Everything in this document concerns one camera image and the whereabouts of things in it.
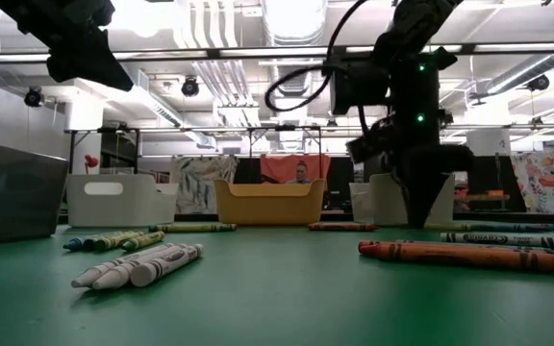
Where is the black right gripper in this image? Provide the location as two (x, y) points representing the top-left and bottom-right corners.
(346, 112), (475, 228)

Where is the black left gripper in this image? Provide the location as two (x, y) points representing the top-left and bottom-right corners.
(0, 0), (134, 91)

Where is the white crayon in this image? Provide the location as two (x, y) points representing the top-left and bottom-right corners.
(91, 242), (189, 291)
(130, 243), (205, 288)
(440, 232), (554, 251)
(70, 242), (175, 289)

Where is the yellow-green crayon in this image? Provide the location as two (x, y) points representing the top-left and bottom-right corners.
(84, 231), (146, 253)
(148, 223), (238, 234)
(121, 231), (166, 252)

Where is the white plastic bin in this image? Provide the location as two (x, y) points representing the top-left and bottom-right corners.
(66, 172), (180, 229)
(348, 172), (456, 227)

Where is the black monitor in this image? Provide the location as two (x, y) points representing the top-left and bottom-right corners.
(329, 156), (355, 210)
(233, 157), (262, 185)
(466, 154), (526, 212)

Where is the orange crayon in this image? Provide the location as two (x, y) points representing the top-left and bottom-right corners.
(308, 222), (380, 233)
(358, 239), (554, 254)
(359, 242), (554, 274)

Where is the white LED light bar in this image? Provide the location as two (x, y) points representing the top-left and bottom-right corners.
(473, 42), (554, 53)
(0, 52), (50, 62)
(117, 49), (209, 60)
(345, 44), (464, 54)
(218, 46), (330, 58)

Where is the dark green crayon far right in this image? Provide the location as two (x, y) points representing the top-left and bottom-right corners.
(449, 222), (554, 234)

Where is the floral print cloth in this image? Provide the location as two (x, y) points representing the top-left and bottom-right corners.
(510, 151), (554, 215)

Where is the person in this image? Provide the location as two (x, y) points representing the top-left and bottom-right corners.
(285, 161), (314, 185)

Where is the dark grey plastic bin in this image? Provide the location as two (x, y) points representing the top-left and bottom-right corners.
(0, 138), (70, 247)

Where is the orange cloth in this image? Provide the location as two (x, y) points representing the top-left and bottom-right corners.
(260, 154), (332, 185)

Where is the yellow plastic bin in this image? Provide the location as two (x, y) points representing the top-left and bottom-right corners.
(213, 178), (327, 227)

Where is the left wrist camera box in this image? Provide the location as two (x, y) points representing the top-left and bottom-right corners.
(64, 0), (116, 28)

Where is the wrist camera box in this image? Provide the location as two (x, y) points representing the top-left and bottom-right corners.
(329, 61), (392, 115)
(64, 0), (116, 28)

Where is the black background rig frame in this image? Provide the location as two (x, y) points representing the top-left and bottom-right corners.
(63, 123), (326, 215)

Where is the white rectangular ceiling duct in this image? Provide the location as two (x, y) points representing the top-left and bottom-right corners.
(107, 64), (216, 149)

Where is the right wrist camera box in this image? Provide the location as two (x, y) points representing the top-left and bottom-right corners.
(329, 61), (392, 115)

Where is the black overhead frame beam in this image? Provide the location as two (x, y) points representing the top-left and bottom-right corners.
(0, 42), (554, 65)

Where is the silver ceiling air duct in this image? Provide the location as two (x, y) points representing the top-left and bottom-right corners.
(486, 51), (554, 96)
(261, 0), (330, 97)

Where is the black right camera cable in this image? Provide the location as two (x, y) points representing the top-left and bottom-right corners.
(264, 0), (372, 112)

